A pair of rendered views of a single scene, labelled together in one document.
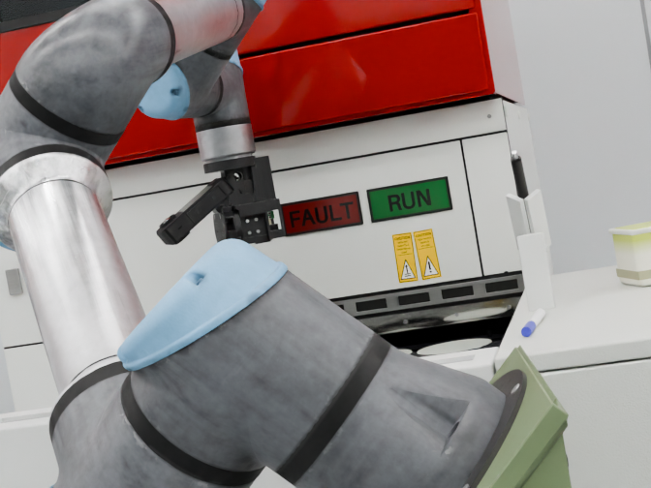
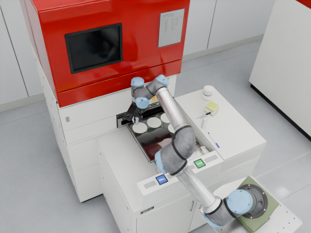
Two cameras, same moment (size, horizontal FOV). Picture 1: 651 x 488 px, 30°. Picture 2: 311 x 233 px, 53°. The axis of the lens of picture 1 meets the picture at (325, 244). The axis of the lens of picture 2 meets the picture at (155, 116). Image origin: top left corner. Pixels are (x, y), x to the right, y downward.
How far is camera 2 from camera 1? 1.76 m
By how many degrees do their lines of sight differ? 57
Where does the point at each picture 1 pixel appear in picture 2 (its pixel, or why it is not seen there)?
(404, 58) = (166, 69)
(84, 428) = (220, 215)
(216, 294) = (250, 205)
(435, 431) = (259, 203)
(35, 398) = (71, 138)
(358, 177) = not seen: hidden behind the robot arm
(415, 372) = (257, 197)
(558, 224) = not seen: hidden behind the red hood
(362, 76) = (158, 73)
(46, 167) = (185, 167)
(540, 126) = not seen: outside the picture
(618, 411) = (235, 160)
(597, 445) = (231, 164)
